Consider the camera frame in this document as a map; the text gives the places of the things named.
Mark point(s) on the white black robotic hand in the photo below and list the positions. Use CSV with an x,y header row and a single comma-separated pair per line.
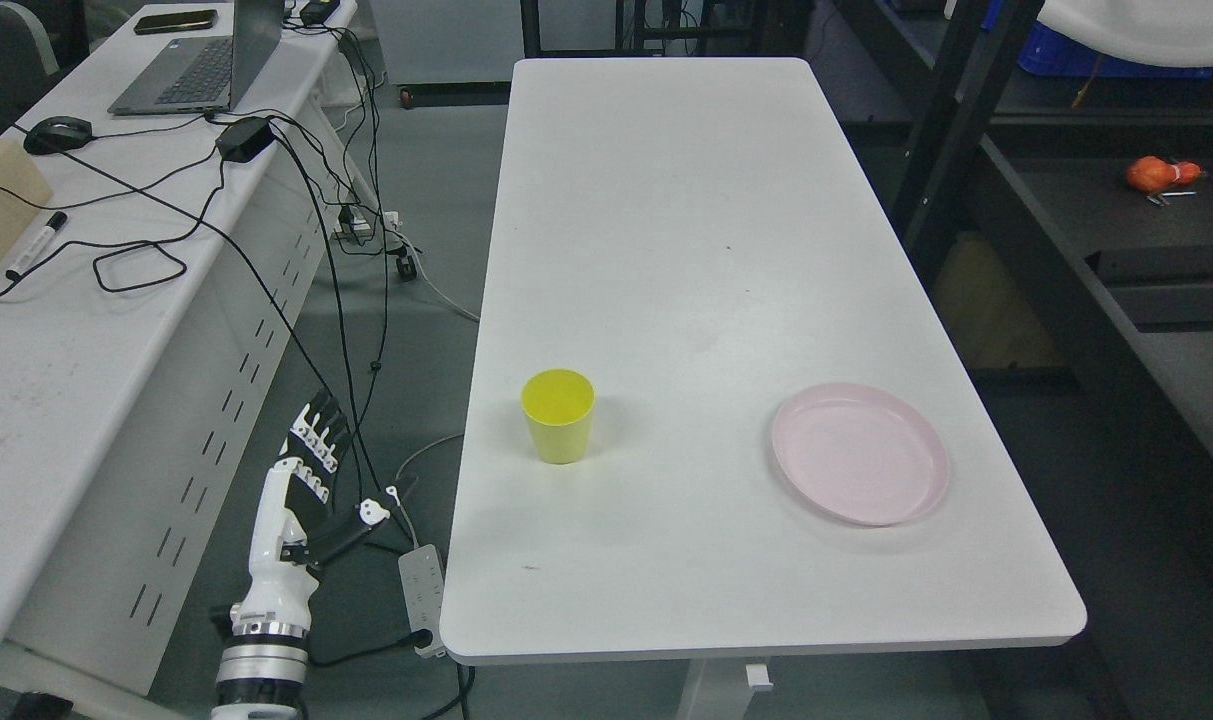
x,y
297,530

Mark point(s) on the yellow plastic cup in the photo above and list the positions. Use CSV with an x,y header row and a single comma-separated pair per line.
x,y
558,405

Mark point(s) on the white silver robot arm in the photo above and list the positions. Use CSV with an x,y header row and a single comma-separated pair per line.
x,y
261,672

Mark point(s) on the dark metal shelf rack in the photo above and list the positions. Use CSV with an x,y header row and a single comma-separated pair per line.
x,y
1123,281

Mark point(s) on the white power strip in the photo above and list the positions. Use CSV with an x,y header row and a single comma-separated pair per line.
x,y
421,575

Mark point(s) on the white side desk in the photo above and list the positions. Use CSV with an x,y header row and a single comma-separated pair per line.
x,y
132,370

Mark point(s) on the floor power strip with plugs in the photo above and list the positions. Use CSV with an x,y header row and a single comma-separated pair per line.
x,y
359,234

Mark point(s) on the black power adapter brick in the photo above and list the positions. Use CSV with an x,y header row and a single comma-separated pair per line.
x,y
243,140

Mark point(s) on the black white marker pen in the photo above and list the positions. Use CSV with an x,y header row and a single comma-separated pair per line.
x,y
36,247

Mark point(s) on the white standing desk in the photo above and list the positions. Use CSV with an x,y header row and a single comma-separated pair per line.
x,y
695,236

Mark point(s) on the black computer mouse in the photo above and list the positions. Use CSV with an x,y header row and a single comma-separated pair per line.
x,y
58,134

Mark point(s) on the grey laptop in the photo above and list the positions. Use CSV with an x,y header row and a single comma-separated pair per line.
x,y
193,75

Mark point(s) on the black charger on desk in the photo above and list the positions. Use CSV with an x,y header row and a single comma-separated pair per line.
x,y
315,13

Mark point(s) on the black smartphone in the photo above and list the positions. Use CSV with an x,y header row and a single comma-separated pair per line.
x,y
175,22

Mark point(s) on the black office chair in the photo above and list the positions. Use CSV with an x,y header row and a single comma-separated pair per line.
x,y
28,64

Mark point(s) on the pink plastic plate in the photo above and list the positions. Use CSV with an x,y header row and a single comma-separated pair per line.
x,y
860,454

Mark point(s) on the blue plastic crate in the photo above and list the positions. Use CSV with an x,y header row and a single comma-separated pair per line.
x,y
1120,39

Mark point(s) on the orange toy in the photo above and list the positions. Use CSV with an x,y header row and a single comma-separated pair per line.
x,y
1153,175

